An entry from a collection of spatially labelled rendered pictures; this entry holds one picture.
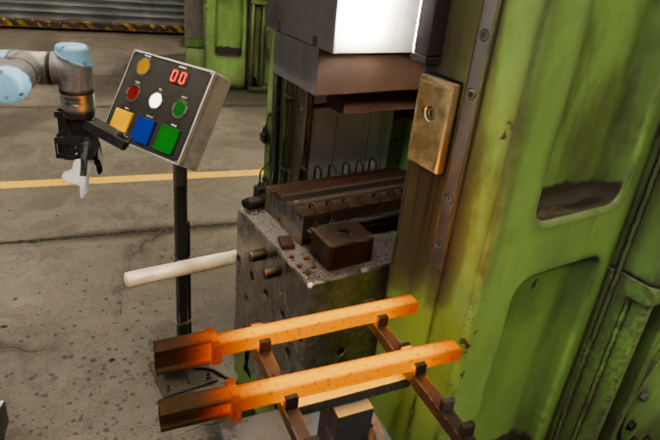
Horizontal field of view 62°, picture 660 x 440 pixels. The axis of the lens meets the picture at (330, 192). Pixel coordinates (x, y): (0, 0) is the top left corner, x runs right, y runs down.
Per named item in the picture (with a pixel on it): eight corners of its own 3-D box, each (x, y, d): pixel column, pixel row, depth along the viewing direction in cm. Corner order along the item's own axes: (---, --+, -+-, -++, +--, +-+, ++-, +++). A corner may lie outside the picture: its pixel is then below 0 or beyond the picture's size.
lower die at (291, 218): (301, 246, 127) (303, 213, 123) (264, 208, 142) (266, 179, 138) (437, 216, 148) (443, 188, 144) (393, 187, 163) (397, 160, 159)
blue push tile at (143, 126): (146, 145, 156) (155, 121, 156) (128, 138, 159) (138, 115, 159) (150, 147, 158) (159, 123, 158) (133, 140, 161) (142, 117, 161)
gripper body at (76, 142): (67, 149, 138) (61, 103, 133) (102, 152, 139) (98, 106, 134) (56, 161, 131) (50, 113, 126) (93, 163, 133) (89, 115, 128)
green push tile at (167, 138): (169, 155, 151) (180, 130, 151) (151, 147, 155) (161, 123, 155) (174, 157, 153) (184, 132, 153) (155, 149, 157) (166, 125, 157)
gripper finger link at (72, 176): (62, 196, 132) (66, 160, 134) (87, 198, 133) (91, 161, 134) (57, 194, 129) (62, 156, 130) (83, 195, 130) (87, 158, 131)
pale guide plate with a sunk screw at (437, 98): (435, 175, 102) (453, 85, 95) (405, 157, 109) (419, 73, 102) (444, 174, 103) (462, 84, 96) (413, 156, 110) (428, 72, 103)
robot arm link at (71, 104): (98, 88, 133) (87, 98, 125) (99, 107, 135) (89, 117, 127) (65, 86, 132) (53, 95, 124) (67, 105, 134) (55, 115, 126)
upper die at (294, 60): (314, 95, 112) (318, 48, 108) (272, 72, 127) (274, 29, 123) (464, 86, 133) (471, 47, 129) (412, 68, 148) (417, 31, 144)
